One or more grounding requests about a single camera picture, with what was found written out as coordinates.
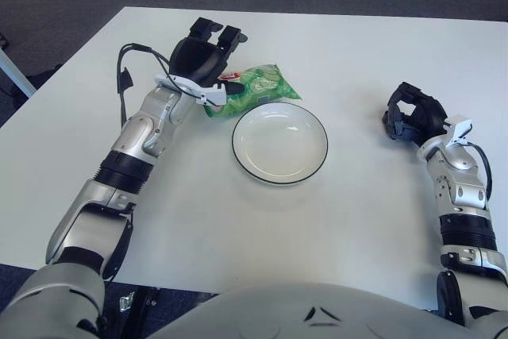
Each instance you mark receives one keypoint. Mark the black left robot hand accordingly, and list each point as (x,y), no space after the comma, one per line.
(194,59)

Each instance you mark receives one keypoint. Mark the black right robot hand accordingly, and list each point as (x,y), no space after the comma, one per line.
(430,114)

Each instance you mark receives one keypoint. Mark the green chips bag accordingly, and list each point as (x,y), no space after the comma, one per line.
(262,85)

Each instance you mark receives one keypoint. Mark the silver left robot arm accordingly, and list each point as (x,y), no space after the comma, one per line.
(135,136)

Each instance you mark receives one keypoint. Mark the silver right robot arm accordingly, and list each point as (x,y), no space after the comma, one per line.
(466,192)

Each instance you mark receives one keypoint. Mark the white plate with black rim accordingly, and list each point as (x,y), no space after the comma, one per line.
(279,148)

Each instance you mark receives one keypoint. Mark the white desk leg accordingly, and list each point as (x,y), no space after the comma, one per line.
(16,73)

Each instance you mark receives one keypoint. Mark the grey robot torso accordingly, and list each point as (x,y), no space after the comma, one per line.
(278,311)

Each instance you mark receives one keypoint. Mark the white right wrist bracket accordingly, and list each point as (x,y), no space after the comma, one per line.
(460,124)

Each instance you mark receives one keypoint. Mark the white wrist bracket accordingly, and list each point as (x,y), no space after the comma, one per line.
(460,124)
(214,95)

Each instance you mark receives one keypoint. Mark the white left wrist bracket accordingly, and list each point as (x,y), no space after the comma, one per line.
(214,95)

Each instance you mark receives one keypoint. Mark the metal bracket under table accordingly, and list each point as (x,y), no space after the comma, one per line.
(126,303)

